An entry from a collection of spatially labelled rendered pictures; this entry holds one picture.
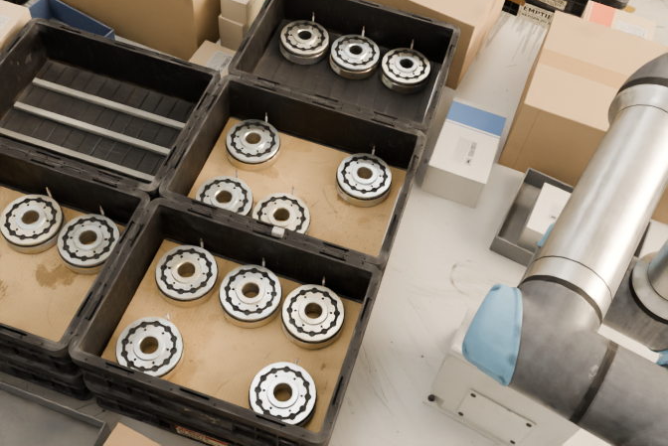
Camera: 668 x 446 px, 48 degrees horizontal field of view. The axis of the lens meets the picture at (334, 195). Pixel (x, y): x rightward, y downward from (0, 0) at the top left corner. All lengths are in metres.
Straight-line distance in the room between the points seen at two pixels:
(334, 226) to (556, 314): 0.77
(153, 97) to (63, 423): 0.63
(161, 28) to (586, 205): 1.23
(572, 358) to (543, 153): 1.02
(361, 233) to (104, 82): 0.61
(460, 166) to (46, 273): 0.80
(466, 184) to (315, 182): 0.32
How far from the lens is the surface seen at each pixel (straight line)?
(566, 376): 0.62
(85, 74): 1.61
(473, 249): 1.53
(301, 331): 1.22
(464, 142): 1.56
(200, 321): 1.26
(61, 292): 1.32
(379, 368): 1.38
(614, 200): 0.72
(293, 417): 1.17
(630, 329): 1.21
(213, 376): 1.22
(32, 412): 1.39
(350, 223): 1.36
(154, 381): 1.12
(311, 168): 1.42
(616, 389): 0.63
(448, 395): 1.31
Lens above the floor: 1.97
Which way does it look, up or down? 55 degrees down
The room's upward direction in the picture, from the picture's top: 8 degrees clockwise
